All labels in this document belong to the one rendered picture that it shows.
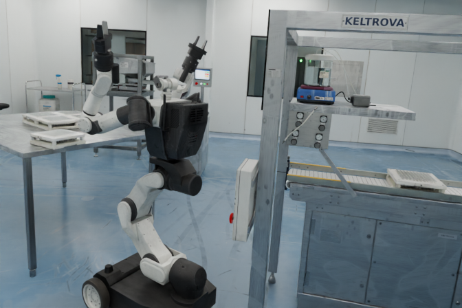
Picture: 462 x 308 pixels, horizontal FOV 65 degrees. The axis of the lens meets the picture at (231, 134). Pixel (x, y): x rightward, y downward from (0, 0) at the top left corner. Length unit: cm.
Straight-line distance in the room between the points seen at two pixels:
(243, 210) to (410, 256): 127
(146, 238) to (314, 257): 99
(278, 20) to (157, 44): 614
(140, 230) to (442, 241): 168
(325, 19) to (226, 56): 587
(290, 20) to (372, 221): 131
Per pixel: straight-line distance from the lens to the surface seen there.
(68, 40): 802
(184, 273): 209
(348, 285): 237
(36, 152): 253
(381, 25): 129
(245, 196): 125
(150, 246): 223
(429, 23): 132
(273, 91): 127
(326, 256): 227
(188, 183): 187
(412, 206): 215
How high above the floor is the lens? 145
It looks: 11 degrees down
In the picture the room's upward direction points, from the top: 3 degrees clockwise
